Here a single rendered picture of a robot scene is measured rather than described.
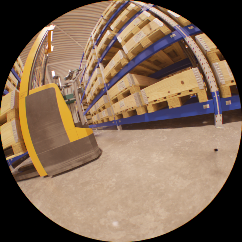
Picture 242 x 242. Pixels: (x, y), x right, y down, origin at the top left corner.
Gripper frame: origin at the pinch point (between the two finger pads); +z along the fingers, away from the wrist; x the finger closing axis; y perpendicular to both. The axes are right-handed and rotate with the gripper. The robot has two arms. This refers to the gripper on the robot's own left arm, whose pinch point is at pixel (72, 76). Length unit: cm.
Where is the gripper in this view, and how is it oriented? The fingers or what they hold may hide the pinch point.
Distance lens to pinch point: 168.7
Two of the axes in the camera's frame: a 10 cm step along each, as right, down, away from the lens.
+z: 6.0, 7.2, -3.3
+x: 3.9, 0.9, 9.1
